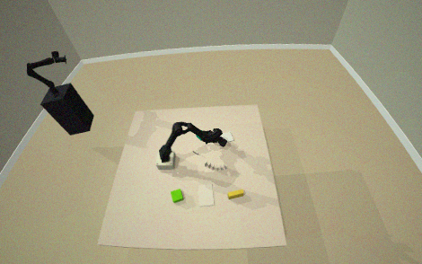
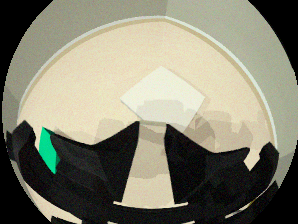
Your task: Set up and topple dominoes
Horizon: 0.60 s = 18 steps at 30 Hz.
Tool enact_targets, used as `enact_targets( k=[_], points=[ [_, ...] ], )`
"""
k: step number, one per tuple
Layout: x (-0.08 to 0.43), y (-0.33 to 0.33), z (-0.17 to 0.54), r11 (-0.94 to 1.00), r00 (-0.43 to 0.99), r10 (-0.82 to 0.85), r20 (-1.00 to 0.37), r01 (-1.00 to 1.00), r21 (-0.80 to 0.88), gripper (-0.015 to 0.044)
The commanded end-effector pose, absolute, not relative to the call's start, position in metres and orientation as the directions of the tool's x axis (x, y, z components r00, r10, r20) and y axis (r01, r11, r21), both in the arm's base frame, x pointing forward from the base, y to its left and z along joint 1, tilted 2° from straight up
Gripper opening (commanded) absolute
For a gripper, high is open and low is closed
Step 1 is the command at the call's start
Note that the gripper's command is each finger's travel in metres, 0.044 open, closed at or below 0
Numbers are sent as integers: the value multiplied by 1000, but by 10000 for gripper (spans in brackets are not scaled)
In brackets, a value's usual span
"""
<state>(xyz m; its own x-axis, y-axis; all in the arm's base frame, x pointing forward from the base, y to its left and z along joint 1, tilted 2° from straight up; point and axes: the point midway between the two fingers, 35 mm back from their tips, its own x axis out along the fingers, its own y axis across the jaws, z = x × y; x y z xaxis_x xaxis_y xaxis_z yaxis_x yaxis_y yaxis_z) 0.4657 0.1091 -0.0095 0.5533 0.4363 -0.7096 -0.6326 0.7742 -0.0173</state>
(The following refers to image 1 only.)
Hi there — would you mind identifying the green rectangular block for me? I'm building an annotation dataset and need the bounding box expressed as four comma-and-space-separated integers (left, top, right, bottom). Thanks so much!
171, 189, 184, 203

